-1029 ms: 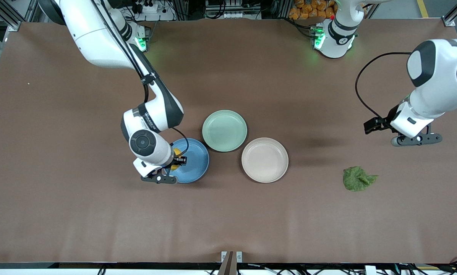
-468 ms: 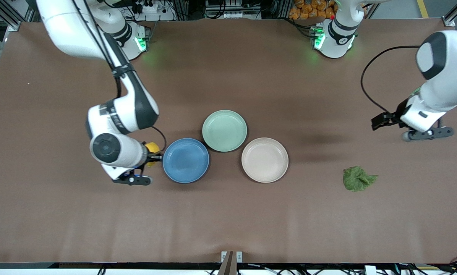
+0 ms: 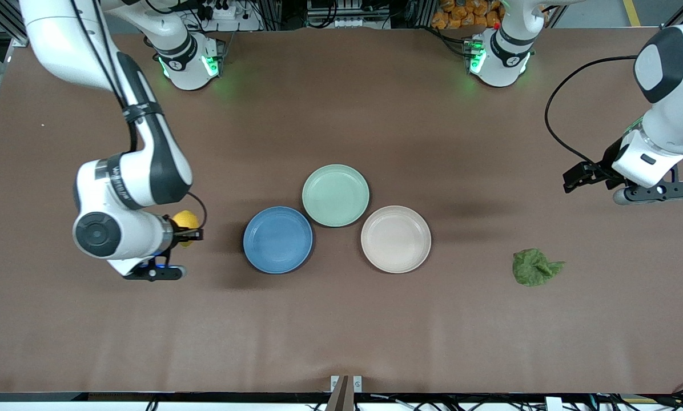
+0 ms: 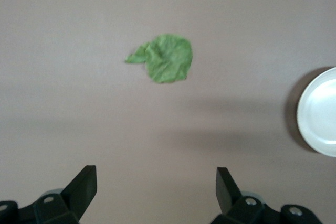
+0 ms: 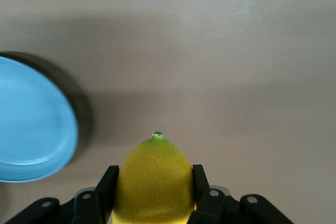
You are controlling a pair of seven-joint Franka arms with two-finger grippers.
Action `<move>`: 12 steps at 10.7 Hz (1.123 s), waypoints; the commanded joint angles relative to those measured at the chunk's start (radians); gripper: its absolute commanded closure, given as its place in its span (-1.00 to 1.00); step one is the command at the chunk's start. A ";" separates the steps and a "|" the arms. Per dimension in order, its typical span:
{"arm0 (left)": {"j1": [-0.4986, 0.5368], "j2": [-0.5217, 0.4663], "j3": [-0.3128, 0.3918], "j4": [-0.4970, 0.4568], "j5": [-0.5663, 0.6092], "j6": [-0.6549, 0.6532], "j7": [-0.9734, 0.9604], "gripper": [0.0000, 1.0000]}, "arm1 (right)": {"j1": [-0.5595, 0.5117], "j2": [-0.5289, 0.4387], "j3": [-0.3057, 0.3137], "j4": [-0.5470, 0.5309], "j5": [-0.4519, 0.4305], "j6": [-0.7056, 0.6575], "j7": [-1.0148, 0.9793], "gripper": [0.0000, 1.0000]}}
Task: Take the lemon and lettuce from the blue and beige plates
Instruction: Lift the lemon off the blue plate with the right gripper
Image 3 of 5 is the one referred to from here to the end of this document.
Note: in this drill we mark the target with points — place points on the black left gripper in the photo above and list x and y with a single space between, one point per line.
603 167

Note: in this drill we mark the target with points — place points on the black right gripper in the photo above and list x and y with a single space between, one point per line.
178 233

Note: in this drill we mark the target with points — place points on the yellow lemon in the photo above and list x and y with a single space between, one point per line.
186 220

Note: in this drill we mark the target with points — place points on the green lettuce leaf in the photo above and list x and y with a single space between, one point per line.
533 268

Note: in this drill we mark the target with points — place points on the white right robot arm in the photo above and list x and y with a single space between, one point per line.
147 177

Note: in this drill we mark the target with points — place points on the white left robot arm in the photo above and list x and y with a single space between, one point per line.
670 114

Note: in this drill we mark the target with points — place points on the blue plate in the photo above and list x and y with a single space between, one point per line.
277 240

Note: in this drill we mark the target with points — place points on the mint green plate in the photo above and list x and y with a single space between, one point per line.
336 195

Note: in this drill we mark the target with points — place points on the beige plate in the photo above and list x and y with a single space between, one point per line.
396 240

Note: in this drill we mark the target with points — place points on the orange snack packets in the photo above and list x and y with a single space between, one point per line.
461 14

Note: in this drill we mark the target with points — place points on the white power strip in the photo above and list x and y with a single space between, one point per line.
227 14

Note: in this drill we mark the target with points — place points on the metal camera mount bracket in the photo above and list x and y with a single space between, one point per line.
346 388

